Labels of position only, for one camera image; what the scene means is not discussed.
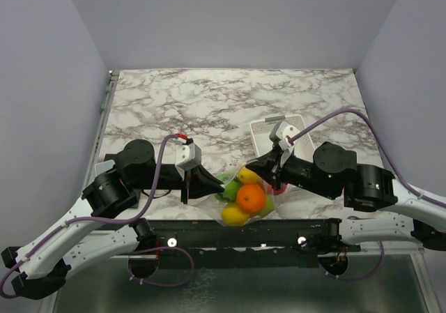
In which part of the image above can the purple cable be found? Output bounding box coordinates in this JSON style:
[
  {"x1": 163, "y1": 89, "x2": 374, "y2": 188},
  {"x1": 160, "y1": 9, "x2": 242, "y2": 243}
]
[
  {"x1": 323, "y1": 239, "x2": 386, "y2": 282},
  {"x1": 127, "y1": 245, "x2": 196, "y2": 288},
  {"x1": 287, "y1": 107, "x2": 446, "y2": 209},
  {"x1": 0, "y1": 134, "x2": 189, "y2": 298}
]

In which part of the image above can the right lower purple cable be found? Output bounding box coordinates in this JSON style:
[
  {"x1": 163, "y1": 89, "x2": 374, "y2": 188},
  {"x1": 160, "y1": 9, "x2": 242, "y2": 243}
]
[{"x1": 323, "y1": 239, "x2": 386, "y2": 282}]

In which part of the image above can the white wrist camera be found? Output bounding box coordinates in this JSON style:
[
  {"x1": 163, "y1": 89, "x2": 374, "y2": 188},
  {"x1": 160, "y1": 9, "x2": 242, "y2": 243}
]
[
  {"x1": 269, "y1": 121, "x2": 300, "y2": 151},
  {"x1": 174, "y1": 143, "x2": 201, "y2": 179}
]

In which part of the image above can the green toy lime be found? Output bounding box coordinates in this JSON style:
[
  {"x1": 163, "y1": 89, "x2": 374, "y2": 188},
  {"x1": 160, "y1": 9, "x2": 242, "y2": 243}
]
[{"x1": 257, "y1": 195, "x2": 275, "y2": 218}]

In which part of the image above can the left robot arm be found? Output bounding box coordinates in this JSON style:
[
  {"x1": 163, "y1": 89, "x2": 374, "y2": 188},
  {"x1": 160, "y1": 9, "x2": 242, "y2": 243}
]
[{"x1": 1, "y1": 135, "x2": 224, "y2": 300}]

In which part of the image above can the yellow toy lemon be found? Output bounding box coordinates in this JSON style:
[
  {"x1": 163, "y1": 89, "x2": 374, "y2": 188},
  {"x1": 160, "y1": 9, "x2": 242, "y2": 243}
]
[{"x1": 237, "y1": 167, "x2": 260, "y2": 185}]

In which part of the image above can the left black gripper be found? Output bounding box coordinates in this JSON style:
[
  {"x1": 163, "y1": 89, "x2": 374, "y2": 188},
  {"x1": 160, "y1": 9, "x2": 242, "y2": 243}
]
[{"x1": 132, "y1": 163, "x2": 226, "y2": 205}]

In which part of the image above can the yellow toy banana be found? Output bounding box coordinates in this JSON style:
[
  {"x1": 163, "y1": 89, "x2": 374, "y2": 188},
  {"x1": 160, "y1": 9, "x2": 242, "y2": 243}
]
[{"x1": 221, "y1": 204, "x2": 250, "y2": 226}]

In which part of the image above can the clear dotted zip bag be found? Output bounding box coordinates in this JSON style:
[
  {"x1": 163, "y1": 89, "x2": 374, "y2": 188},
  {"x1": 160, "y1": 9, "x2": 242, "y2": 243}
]
[{"x1": 194, "y1": 165, "x2": 287, "y2": 227}]

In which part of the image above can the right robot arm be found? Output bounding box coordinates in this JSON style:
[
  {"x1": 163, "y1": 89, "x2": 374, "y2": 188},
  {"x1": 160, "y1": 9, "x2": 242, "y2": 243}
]
[{"x1": 247, "y1": 142, "x2": 445, "y2": 251}]

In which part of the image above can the green striped toy watermelon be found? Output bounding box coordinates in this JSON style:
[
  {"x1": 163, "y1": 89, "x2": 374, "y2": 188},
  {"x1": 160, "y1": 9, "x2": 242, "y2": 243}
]
[{"x1": 215, "y1": 173, "x2": 242, "y2": 203}]

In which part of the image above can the black metal base rail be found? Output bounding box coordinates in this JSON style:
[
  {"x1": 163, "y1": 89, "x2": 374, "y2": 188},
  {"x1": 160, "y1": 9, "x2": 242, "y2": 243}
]
[{"x1": 136, "y1": 219, "x2": 359, "y2": 269}]

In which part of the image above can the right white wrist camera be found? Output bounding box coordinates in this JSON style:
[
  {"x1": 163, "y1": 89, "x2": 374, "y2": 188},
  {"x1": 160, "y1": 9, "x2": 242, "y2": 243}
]
[{"x1": 269, "y1": 121, "x2": 300, "y2": 151}]

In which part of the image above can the white perforated basket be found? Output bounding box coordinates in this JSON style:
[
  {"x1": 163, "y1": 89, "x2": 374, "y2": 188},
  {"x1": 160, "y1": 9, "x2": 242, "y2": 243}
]
[{"x1": 249, "y1": 114, "x2": 315, "y2": 160}]

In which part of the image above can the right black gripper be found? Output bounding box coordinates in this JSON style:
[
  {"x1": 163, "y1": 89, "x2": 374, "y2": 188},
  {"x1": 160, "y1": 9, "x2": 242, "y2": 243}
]
[{"x1": 246, "y1": 145, "x2": 337, "y2": 199}]

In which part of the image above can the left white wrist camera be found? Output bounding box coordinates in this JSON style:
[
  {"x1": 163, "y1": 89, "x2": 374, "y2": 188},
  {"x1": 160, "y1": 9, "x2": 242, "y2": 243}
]
[{"x1": 174, "y1": 143, "x2": 201, "y2": 179}]

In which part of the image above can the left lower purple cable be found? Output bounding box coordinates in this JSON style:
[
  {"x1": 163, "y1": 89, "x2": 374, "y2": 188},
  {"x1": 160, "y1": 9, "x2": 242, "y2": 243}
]
[{"x1": 127, "y1": 245, "x2": 196, "y2": 288}]

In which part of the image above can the grey rectangular box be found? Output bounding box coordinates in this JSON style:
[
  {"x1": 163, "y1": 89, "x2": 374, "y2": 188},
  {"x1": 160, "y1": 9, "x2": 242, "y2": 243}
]
[{"x1": 94, "y1": 160, "x2": 115, "y2": 176}]

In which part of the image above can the red toy apple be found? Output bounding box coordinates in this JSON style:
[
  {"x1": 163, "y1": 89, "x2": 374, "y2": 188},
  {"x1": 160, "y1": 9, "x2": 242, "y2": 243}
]
[{"x1": 268, "y1": 184, "x2": 287, "y2": 196}]

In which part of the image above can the orange toy fruit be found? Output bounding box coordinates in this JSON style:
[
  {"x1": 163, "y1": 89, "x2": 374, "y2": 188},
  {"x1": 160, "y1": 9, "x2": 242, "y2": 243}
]
[{"x1": 236, "y1": 184, "x2": 266, "y2": 214}]

